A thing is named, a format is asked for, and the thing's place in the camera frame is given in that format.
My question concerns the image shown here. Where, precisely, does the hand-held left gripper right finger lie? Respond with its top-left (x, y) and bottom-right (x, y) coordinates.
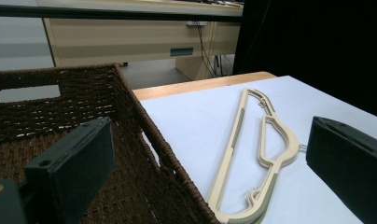
top-left (305, 116), bottom-right (377, 224)

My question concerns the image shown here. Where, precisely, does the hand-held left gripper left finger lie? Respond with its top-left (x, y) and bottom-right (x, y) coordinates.
top-left (22, 116), bottom-right (117, 224)

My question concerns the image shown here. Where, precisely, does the beige plastic clothes hanger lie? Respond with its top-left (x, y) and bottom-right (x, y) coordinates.
top-left (206, 87), bottom-right (308, 224)

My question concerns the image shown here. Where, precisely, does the brown woven basket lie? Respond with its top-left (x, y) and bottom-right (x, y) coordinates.
top-left (0, 63), bottom-right (222, 224)

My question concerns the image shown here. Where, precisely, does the black curtain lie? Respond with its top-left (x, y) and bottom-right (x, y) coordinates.
top-left (232, 0), bottom-right (377, 120)

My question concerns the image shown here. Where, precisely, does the white table sheet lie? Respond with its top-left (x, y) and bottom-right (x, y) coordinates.
top-left (139, 75), bottom-right (377, 224)

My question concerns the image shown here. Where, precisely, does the beige wooden desk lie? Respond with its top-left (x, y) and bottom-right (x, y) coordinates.
top-left (41, 0), bottom-right (244, 81)

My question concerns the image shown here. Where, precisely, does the white cabinet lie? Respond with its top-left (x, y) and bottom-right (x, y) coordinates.
top-left (0, 16), bottom-right (56, 72)

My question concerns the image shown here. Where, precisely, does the black metal frame bar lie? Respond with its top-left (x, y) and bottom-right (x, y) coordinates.
top-left (0, 4), bottom-right (244, 22)

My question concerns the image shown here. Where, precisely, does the black cable bundle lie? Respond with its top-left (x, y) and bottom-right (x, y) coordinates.
top-left (214, 54), bottom-right (235, 77)

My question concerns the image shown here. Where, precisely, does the black desk cable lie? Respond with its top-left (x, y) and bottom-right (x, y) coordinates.
top-left (195, 24), bottom-right (217, 78)

